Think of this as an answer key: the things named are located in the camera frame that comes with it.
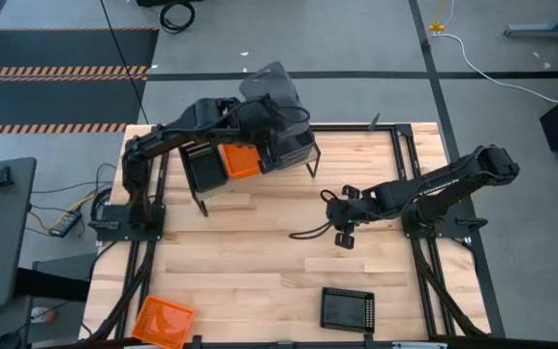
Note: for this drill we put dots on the small orange white object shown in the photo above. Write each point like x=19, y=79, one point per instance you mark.
x=44, y=315

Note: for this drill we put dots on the orange plastic basket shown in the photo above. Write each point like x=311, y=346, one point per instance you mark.
x=163, y=322
x=240, y=162

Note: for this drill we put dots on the black metal table frame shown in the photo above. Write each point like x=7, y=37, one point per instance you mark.
x=347, y=128

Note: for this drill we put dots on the black power adapter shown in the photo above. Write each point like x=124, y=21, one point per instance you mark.
x=66, y=224

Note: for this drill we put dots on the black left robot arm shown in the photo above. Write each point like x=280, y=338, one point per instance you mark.
x=136, y=169

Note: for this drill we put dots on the wooden shelf with black legs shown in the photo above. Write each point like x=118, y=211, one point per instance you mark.
x=216, y=194

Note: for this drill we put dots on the grey metal desk base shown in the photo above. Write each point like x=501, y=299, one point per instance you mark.
x=540, y=32

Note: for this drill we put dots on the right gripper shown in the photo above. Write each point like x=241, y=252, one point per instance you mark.
x=349, y=211

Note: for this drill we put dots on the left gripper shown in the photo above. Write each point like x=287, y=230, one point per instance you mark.
x=264, y=121

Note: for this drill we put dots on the black storage box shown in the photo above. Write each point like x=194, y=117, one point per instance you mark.
x=56, y=281

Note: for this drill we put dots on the black hazard-striped floor mat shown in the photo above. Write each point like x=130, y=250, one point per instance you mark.
x=56, y=102

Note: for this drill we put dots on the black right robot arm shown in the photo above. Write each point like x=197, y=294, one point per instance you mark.
x=434, y=189

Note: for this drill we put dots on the black plastic basket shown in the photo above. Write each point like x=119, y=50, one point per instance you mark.
x=206, y=169
x=347, y=310

